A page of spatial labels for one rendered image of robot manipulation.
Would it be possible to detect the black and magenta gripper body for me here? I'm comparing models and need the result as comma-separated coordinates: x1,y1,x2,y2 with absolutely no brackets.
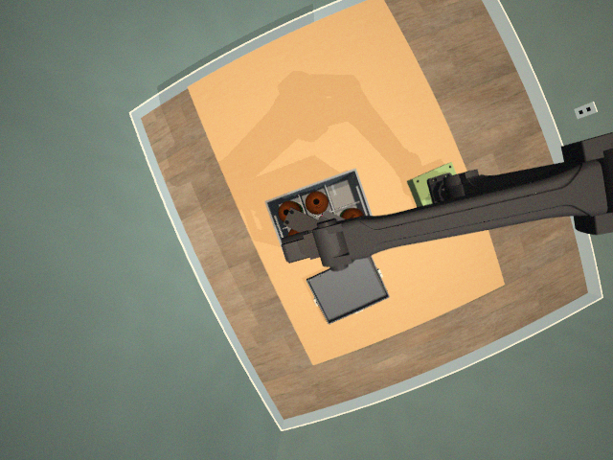
322,211,344,221

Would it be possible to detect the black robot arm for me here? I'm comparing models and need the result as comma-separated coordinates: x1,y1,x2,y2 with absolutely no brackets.
282,132,613,271

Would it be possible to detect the dark grey crate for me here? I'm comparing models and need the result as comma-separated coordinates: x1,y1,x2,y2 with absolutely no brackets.
265,172,371,247

